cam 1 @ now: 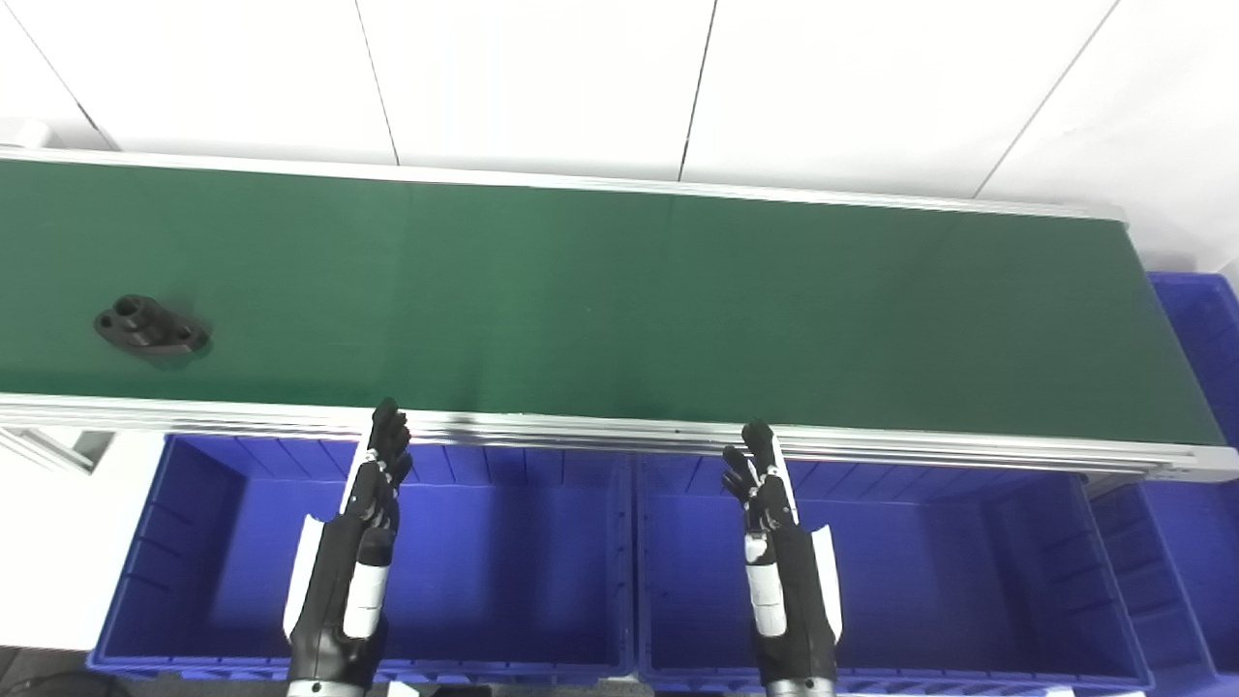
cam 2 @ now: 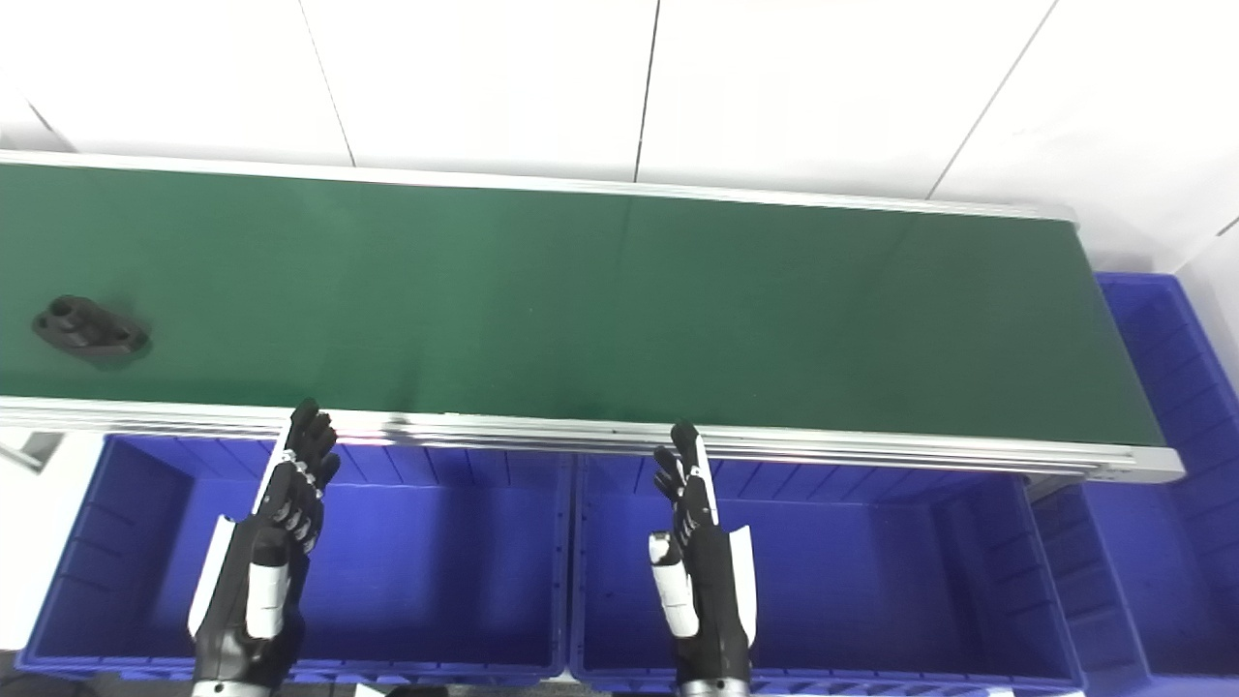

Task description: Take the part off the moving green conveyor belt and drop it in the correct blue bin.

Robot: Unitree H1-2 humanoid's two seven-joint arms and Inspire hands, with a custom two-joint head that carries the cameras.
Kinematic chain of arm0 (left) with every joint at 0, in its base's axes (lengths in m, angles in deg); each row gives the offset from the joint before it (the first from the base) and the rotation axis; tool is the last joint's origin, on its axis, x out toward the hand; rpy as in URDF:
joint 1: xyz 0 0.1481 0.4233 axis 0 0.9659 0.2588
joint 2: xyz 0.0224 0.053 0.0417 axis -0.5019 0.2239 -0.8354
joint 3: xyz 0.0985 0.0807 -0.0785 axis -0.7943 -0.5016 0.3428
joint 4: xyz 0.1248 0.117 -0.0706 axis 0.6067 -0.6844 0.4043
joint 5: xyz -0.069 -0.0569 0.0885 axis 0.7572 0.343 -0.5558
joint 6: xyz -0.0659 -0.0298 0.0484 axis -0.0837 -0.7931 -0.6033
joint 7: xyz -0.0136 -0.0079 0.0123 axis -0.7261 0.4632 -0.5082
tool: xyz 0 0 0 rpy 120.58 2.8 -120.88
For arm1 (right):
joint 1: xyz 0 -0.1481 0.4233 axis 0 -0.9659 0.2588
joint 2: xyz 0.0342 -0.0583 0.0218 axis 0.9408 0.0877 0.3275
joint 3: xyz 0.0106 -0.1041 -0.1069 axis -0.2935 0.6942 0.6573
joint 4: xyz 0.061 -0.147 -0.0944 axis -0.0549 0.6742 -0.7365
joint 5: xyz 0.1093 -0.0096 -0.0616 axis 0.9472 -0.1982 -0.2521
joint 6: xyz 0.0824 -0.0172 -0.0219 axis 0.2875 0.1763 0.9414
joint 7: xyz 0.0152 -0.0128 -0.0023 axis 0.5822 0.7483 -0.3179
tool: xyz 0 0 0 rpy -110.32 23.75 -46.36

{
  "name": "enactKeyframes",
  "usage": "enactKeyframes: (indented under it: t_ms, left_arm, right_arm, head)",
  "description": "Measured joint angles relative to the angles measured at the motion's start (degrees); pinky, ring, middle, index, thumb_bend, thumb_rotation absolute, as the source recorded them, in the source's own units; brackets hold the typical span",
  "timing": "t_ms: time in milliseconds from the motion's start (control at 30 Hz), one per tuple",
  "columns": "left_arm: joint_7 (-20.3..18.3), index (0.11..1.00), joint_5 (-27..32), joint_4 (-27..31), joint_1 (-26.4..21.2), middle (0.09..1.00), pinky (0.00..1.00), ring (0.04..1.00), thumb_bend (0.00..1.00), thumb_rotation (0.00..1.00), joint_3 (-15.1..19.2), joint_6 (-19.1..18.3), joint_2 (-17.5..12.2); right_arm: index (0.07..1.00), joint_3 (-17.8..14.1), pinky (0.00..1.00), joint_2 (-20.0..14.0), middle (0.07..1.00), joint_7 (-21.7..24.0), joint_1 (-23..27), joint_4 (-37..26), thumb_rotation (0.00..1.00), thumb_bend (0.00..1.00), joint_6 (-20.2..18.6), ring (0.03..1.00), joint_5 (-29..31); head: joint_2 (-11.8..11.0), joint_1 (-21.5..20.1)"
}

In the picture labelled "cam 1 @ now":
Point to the green conveyor belt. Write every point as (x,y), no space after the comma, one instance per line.
(619,300)
(581,433)

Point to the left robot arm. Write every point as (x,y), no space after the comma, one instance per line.
(324,690)

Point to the grey conveyor end housing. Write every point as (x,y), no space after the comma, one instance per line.
(24,134)

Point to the blue plastic bin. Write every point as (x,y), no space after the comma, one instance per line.
(503,581)
(949,581)
(1195,542)

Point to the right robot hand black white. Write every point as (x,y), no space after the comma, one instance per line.
(799,590)

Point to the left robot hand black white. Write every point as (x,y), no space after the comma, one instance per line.
(334,581)

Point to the black flanged machine part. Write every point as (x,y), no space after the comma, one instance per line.
(147,326)

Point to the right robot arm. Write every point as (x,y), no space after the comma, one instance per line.
(800,689)

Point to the aluminium conveyor support leg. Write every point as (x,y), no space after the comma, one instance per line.
(58,447)

